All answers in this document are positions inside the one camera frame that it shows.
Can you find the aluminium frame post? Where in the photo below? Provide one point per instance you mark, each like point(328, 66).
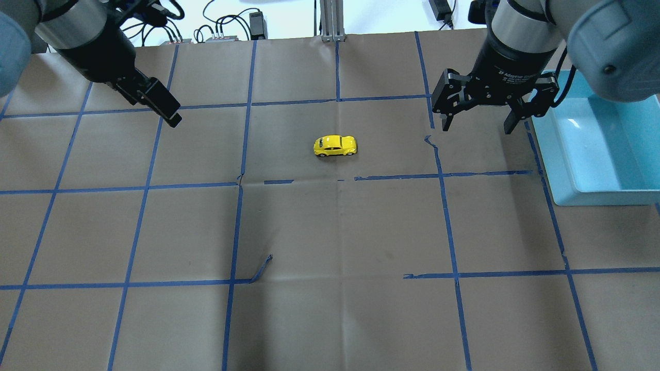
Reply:
point(332, 21)

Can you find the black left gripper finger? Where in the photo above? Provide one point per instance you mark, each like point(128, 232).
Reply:
point(155, 95)

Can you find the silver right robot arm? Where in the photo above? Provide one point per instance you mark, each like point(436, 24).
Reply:
point(533, 49)

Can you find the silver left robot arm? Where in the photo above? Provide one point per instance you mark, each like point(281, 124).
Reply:
point(88, 34)

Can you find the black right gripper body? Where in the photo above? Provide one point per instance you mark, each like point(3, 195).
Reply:
point(508, 64)

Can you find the black power adapter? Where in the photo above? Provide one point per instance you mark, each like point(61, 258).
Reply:
point(258, 26)

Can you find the yellow toy beetle car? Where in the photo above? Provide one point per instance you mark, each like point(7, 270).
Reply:
point(335, 145)

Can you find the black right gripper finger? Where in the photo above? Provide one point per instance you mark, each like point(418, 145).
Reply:
point(516, 115)
point(447, 119)

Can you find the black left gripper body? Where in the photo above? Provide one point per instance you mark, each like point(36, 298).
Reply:
point(99, 58)

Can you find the light blue plastic bin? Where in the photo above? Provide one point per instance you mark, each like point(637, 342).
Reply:
point(597, 152)

